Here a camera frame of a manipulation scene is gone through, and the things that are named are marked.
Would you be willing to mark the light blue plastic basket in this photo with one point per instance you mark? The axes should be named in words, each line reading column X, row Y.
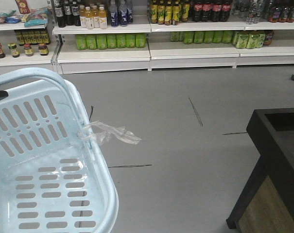
column 51, row 181

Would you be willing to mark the clear plastic wrap strip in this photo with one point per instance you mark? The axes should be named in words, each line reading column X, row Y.
column 102, row 133

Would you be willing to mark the white store shelf unit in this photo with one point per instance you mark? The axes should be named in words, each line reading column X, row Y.
column 159, row 51

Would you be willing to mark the black wooden display stand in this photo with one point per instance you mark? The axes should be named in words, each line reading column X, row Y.
column 266, row 203

